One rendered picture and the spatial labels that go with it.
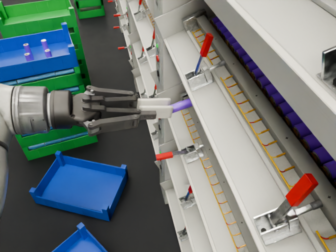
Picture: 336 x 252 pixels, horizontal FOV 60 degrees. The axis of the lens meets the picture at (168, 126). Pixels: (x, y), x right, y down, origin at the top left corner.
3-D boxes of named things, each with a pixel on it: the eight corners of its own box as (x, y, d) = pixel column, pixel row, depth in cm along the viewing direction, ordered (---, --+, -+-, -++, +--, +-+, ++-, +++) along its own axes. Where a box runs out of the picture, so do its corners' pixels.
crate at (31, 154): (28, 161, 124) (21, 148, 119) (26, 129, 138) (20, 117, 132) (98, 141, 132) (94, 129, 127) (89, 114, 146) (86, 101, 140)
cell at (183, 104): (196, 105, 61) (167, 116, 61) (194, 104, 63) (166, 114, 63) (193, 97, 61) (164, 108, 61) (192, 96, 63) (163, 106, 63)
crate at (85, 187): (35, 203, 110) (28, 191, 104) (62, 162, 124) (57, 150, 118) (109, 221, 105) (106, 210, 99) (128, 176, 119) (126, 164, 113)
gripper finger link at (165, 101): (137, 111, 62) (136, 109, 62) (168, 110, 63) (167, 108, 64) (138, 100, 60) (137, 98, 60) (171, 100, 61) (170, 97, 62)
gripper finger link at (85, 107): (82, 102, 55) (81, 107, 54) (141, 105, 58) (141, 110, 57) (83, 118, 58) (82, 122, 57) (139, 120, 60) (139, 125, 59)
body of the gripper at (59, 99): (53, 110, 61) (99, 109, 63) (51, 139, 55) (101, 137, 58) (49, 80, 56) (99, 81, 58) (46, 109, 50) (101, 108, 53)
